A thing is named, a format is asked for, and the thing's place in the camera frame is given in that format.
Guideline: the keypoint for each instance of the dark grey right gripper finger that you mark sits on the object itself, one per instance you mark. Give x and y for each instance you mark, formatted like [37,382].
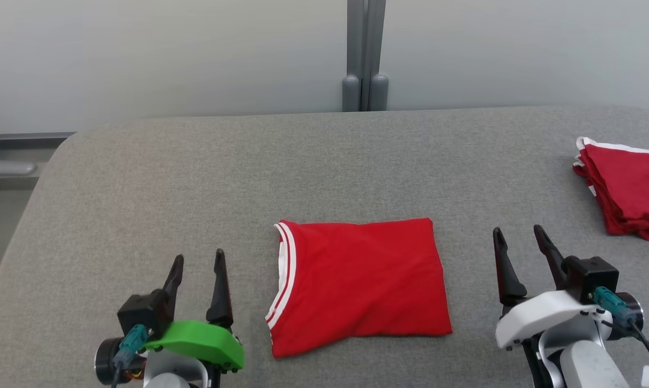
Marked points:
[508,280]
[552,256]

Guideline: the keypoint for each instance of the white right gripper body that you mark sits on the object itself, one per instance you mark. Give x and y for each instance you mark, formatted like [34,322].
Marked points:
[540,315]

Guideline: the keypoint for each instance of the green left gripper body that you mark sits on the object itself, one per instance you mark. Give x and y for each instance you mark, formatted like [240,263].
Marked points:
[206,342]

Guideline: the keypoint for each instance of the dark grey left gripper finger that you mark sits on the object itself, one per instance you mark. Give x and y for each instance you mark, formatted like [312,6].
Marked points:
[220,302]
[174,283]

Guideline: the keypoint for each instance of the red basketball jersey white trim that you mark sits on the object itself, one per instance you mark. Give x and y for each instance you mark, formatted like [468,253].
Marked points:
[357,280]

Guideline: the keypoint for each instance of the stack of red shirts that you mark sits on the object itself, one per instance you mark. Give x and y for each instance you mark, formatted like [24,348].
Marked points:
[632,188]

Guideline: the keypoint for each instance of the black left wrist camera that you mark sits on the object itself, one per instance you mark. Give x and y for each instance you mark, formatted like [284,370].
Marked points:
[141,312]

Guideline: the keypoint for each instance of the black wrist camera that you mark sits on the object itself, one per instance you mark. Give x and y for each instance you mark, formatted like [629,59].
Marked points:
[591,277]
[141,312]

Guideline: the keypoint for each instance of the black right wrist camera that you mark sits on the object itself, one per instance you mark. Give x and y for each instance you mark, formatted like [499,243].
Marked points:
[591,277]

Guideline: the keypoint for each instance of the grey metal rail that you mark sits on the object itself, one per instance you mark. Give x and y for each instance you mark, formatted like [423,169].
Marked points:
[6,168]

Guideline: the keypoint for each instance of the grey metal partition post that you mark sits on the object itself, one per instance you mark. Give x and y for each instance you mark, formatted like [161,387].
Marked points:
[357,43]

